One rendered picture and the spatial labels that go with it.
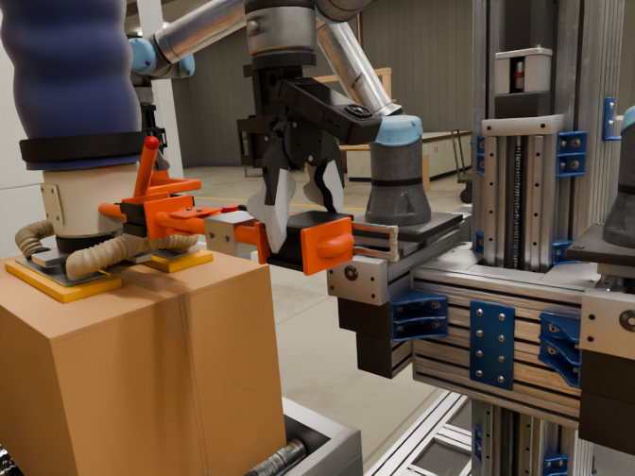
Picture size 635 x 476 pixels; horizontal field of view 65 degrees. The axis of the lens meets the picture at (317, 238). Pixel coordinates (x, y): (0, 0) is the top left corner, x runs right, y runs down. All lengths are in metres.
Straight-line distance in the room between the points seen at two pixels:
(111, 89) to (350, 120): 0.59
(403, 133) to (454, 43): 10.36
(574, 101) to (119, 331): 0.94
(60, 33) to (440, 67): 10.77
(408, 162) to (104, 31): 0.63
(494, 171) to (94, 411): 0.85
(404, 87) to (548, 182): 10.87
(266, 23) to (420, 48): 11.24
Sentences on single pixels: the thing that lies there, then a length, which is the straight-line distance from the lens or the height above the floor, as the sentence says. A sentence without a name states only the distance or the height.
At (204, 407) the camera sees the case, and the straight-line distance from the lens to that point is 0.95.
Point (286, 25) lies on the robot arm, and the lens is 0.54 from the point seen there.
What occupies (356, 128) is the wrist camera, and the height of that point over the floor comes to 1.27.
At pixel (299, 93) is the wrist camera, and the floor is 1.31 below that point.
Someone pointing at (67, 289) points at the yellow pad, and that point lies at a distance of 0.92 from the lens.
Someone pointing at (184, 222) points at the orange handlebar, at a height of 1.15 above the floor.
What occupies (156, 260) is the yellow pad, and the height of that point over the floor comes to 1.03.
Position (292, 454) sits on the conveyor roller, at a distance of 1.23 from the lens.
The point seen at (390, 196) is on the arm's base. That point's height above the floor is 1.10.
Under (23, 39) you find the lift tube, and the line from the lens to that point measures 1.01.
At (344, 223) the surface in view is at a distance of 0.55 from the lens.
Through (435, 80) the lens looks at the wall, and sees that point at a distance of 11.56.
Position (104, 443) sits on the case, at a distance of 0.87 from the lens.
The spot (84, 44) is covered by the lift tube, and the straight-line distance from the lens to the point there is 0.98.
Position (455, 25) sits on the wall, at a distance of 11.47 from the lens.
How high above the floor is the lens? 1.28
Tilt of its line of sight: 14 degrees down
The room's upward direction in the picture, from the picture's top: 4 degrees counter-clockwise
